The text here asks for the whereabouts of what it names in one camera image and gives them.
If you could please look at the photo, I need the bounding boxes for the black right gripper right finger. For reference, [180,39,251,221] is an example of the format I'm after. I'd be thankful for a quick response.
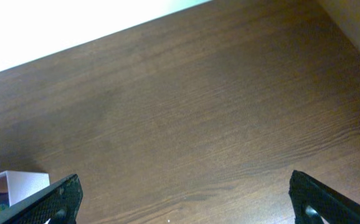
[288,170,360,224]

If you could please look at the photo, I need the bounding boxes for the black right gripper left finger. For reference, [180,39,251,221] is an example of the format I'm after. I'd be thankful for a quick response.
[0,174,83,224]

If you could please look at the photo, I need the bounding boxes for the pink open cardboard box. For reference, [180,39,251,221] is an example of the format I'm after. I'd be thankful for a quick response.
[0,170,50,207]

